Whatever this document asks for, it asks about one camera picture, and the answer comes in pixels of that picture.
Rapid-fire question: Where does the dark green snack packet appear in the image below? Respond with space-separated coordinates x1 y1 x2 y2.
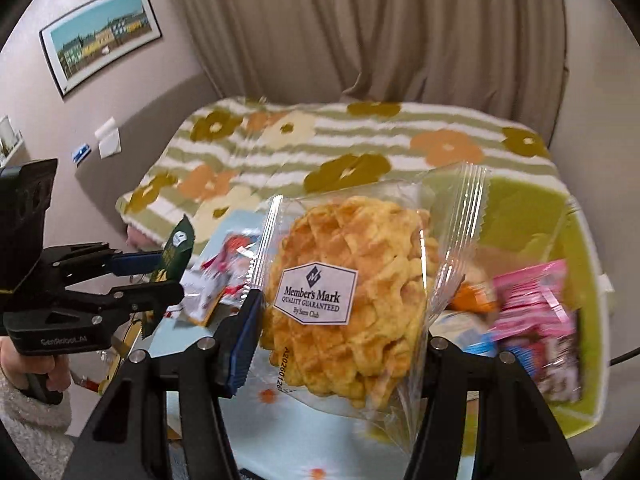
151 216 194 283

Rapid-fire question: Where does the shrimp flakes snack bag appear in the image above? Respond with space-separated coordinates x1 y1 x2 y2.
179 230 260 326

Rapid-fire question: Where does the waffle cookie clear bag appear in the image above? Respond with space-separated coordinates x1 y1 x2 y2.
250 162 489 446

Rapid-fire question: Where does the cream blue snack packet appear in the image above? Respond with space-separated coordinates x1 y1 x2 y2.
430 310 498 358

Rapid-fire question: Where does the pink snack packet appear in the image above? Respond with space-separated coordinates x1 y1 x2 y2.
489 259 576 341

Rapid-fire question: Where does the orange pork snack bag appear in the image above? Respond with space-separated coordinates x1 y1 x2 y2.
448 262 499 314

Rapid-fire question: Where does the brown cartoon snack packet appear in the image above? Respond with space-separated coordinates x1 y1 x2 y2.
495 312 582 404

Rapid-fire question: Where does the person left hand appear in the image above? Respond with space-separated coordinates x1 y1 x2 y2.
1 337 72 392

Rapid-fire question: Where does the grey padded headboard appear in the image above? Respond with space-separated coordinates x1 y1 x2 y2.
76 74 218 235

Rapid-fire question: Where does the blue daisy tablecloth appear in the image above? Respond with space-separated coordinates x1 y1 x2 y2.
134 209 482 480

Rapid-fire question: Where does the floral striped quilt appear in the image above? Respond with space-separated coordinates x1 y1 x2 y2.
116 98 566 247

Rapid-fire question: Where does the green cardboard box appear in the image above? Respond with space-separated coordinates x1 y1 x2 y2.
471 170 610 438

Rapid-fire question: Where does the framed houses picture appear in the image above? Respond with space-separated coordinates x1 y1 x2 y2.
39 0 163 99

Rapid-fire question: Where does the beige curtain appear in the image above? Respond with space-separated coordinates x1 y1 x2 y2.
172 0 566 139

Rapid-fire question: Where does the blue wall socket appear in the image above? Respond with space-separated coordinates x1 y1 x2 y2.
72 143 92 167

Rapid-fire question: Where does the white wall switch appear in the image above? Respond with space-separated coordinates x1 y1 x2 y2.
94 117 122 159

